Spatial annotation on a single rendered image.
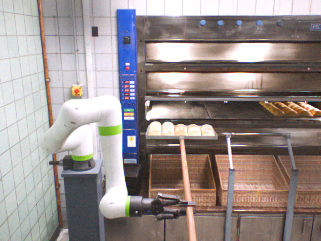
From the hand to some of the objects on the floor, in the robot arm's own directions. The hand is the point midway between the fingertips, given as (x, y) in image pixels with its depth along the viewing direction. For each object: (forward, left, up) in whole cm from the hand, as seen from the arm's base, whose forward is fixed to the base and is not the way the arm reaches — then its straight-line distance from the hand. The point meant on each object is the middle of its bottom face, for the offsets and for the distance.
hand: (187, 207), depth 142 cm
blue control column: (-27, +251, -119) cm, 279 cm away
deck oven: (+70, +245, -119) cm, 282 cm away
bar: (+39, +103, -119) cm, 162 cm away
